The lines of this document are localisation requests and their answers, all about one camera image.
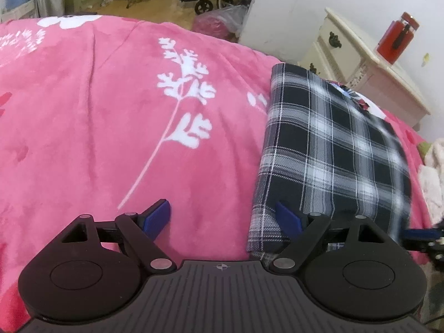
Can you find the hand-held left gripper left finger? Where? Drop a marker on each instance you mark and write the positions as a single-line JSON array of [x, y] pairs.
[[158, 216]]

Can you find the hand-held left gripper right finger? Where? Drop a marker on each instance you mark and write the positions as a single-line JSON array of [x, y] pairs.
[[288, 219]]

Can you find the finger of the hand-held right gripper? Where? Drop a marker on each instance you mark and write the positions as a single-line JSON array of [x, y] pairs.
[[421, 234]]

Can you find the black white plaid pants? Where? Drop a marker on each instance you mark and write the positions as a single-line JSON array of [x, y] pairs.
[[329, 152]]

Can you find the cream nightstand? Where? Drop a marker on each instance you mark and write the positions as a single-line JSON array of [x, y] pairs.
[[360, 66]]

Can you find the red bottle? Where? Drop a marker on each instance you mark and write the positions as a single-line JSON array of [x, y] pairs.
[[395, 40]]

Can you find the pink plastic bag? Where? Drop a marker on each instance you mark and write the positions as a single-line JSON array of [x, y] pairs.
[[218, 20]]

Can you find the white water dispenser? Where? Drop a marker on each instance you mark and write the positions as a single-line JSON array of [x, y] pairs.
[[19, 12]]

